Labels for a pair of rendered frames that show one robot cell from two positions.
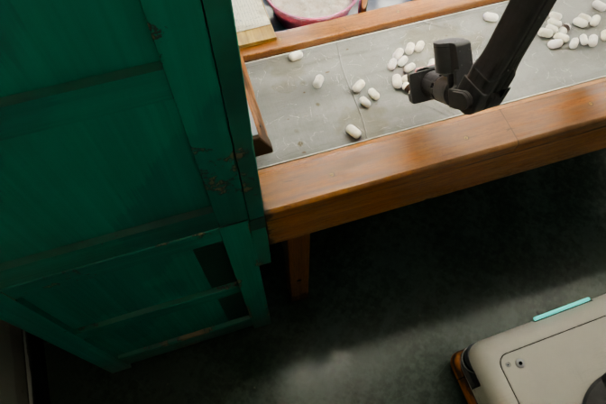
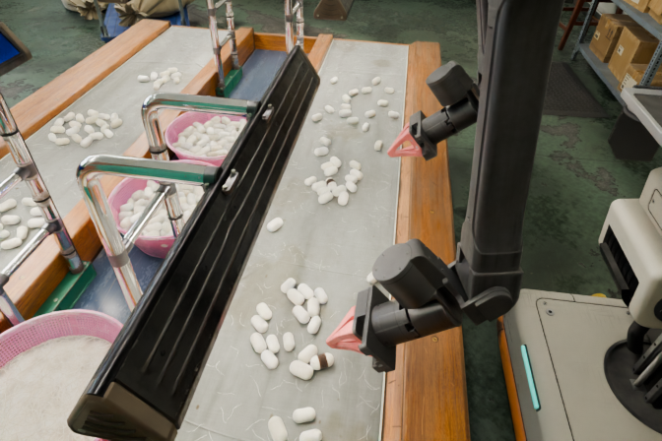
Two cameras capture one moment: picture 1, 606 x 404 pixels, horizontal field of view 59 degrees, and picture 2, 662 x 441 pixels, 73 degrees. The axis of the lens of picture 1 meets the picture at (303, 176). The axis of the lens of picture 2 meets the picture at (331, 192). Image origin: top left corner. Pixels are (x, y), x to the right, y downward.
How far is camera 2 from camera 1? 0.73 m
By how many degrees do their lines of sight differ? 45
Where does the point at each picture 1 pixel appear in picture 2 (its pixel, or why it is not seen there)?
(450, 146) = (441, 364)
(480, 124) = not seen: hidden behind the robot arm
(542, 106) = not seen: hidden behind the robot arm
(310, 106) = not seen: outside the picture
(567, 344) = (572, 393)
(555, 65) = (365, 212)
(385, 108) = (334, 412)
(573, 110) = (434, 226)
